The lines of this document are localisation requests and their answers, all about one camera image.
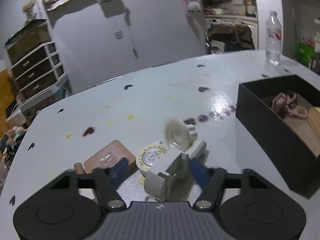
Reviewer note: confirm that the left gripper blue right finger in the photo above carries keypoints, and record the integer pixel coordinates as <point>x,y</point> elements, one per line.
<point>211,181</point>

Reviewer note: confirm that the green plastic bag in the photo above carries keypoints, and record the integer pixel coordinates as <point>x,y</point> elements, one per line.
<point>304,53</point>

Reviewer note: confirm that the wooden block with clips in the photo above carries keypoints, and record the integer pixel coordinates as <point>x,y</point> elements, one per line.
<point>109,156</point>

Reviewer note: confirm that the white power adapter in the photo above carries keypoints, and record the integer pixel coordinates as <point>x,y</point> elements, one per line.
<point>173,165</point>

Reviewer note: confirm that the clear plastic water bottle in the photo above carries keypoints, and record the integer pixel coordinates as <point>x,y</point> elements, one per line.
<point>273,39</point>

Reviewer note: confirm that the round yellow white tape measure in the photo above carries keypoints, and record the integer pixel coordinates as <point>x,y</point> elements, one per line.
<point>149,155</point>

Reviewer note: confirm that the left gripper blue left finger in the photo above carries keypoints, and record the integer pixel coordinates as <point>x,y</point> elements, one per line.
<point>107,180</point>

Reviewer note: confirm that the brown wooden cylinder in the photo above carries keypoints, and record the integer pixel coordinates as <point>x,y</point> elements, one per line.
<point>79,169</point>

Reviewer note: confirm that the black storage box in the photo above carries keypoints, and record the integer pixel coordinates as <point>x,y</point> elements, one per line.
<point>293,158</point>

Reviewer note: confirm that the round wooden block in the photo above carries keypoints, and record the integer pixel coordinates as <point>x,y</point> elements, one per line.
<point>314,119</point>

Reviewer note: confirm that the white suction cup holder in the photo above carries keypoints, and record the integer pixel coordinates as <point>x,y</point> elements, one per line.
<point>179,135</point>

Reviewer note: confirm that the white drawer cabinet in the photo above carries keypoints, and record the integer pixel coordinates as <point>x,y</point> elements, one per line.
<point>38,70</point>

